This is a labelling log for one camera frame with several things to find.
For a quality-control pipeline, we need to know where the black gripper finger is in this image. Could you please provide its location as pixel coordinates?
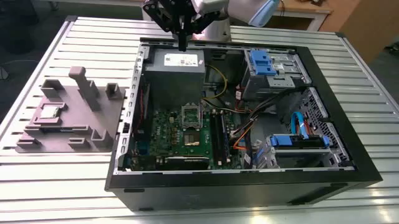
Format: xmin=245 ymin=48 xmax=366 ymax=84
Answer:
xmin=182 ymin=0 xmax=226 ymax=52
xmin=143 ymin=0 xmax=183 ymax=52

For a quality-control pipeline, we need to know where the silver CPU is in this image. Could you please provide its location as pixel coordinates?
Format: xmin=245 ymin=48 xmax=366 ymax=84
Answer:
xmin=39 ymin=104 xmax=63 ymax=120

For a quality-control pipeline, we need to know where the blue plastic drive latch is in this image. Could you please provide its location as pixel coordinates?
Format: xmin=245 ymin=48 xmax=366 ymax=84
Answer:
xmin=250 ymin=50 xmax=279 ymax=77

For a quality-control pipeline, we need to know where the grey power supply unit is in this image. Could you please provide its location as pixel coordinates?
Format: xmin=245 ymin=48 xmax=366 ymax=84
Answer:
xmin=143 ymin=48 xmax=207 ymax=111

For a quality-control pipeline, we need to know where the metal drive cage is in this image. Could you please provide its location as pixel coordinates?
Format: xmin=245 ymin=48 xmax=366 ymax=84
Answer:
xmin=242 ymin=48 xmax=314 ymax=101

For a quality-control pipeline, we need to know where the wooden desk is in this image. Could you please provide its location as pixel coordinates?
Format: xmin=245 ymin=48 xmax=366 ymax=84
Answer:
xmin=265 ymin=0 xmax=335 ymax=32

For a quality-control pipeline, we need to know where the metal socket cover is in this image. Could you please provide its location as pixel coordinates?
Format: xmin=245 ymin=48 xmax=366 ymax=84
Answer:
xmin=181 ymin=102 xmax=203 ymax=130

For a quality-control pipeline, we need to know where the green motherboard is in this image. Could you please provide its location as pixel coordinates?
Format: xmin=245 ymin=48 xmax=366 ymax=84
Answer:
xmin=129 ymin=107 xmax=249 ymax=171

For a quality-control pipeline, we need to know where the black RAM slot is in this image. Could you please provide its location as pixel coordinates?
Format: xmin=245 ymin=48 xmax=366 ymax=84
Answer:
xmin=213 ymin=111 xmax=223 ymax=164
xmin=218 ymin=112 xmax=229 ymax=164
xmin=209 ymin=111 xmax=219 ymax=164

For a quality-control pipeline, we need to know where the grey parts rack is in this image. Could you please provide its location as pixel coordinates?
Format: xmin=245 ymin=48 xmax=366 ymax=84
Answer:
xmin=15 ymin=66 xmax=131 ymax=154

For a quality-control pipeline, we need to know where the blue RAM stick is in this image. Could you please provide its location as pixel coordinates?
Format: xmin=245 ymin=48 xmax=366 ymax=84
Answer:
xmin=222 ymin=112 xmax=234 ymax=164

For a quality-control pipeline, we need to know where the wooden cabinet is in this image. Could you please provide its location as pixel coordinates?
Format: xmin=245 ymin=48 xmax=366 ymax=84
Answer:
xmin=319 ymin=0 xmax=399 ymax=65

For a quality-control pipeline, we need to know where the hard disk in blue carrier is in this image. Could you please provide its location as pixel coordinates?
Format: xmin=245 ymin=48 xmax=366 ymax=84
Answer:
xmin=269 ymin=134 xmax=331 ymax=150

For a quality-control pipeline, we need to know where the black graphics card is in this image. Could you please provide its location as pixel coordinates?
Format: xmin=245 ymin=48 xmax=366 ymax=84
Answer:
xmin=155 ymin=154 xmax=211 ymax=171

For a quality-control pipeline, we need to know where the dark RAM stick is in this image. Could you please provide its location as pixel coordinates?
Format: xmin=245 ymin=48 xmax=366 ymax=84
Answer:
xmin=39 ymin=127 xmax=77 ymax=134

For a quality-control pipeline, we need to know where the black PC case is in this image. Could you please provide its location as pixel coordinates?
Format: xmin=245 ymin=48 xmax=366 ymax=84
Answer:
xmin=105 ymin=36 xmax=383 ymax=212

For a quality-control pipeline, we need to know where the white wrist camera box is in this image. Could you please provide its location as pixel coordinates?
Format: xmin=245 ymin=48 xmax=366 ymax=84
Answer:
xmin=190 ymin=0 xmax=231 ymax=16

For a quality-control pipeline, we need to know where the yellow wire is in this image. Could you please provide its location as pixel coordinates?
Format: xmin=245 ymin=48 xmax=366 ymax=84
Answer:
xmin=201 ymin=64 xmax=229 ymax=101

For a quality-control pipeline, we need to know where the mixed colour wire bundle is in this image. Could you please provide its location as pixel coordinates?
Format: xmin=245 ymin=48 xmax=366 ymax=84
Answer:
xmin=205 ymin=102 xmax=253 ymax=115

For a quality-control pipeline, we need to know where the black wire bundle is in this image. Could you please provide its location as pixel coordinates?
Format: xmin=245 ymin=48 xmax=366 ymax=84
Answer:
xmin=243 ymin=85 xmax=317 ymax=124

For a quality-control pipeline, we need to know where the blue SATA wire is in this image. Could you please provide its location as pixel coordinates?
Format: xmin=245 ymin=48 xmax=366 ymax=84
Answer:
xmin=290 ymin=111 xmax=314 ymax=140

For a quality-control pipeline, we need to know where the orange wire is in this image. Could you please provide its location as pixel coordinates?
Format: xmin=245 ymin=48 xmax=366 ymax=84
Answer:
xmin=233 ymin=137 xmax=250 ymax=150

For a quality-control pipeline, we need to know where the red SATA wire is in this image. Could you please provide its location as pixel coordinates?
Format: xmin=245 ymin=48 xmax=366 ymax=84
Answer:
xmin=298 ymin=119 xmax=313 ymax=139

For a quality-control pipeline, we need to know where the blue flat wire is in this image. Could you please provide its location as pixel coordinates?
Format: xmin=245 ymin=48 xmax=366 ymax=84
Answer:
xmin=251 ymin=143 xmax=270 ymax=169

